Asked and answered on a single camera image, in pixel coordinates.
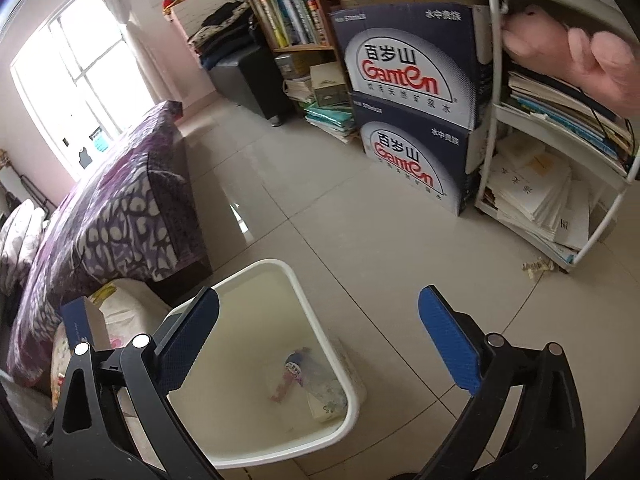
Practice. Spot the white shelf cart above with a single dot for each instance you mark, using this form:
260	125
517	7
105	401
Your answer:
492	110

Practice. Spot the black metal stand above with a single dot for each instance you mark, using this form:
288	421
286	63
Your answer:
25	187

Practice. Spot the navy and white carton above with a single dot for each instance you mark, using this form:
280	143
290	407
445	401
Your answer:
82	322

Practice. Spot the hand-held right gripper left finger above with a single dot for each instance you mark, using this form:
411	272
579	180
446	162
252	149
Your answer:
192	340

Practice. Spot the window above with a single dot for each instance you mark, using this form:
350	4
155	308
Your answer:
65	75

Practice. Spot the teal basket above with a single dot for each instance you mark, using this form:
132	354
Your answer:
99	140

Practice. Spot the floral covered table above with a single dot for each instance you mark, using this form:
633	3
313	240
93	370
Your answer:
125	310

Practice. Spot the black bench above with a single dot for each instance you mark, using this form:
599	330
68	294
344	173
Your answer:
250	85

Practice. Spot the pile of white booklets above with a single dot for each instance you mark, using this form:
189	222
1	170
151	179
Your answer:
535	195

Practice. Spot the pile of folded clothes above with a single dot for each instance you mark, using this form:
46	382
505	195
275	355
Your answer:
222	35

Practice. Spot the grey storage box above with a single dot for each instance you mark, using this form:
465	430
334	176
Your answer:
292	66

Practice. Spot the pink plush toy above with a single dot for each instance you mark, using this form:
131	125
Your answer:
550	45

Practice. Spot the blue water carton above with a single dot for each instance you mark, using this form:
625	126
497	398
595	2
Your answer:
410	160
400	60

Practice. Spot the stack of books in cart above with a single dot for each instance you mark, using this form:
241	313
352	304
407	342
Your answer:
555	105

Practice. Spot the white drawer cabinet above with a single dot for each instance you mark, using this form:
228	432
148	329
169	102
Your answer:
200	5

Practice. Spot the stack of pale books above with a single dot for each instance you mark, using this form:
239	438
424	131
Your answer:
299	90

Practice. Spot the stack of teal books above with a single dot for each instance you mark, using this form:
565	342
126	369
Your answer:
330	120

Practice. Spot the white plastic trash bin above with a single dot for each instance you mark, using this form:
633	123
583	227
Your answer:
250	320

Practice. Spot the beige cardboard box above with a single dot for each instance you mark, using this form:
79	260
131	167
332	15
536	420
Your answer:
329	85

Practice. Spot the clear plastic bottle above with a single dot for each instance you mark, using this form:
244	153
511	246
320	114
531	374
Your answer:
315	377

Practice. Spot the row of upright books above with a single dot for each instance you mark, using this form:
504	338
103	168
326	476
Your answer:
295	15

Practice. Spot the scraps of paper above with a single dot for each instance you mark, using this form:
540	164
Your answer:
535	266

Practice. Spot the grey floral pillow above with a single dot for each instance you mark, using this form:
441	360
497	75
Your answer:
27	255
15	225

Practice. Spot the wooden bookshelf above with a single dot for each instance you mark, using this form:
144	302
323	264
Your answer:
292	49

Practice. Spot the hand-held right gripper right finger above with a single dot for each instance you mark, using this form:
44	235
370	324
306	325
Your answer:
447	345

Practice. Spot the white printed wrapper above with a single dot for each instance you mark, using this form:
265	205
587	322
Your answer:
325	410

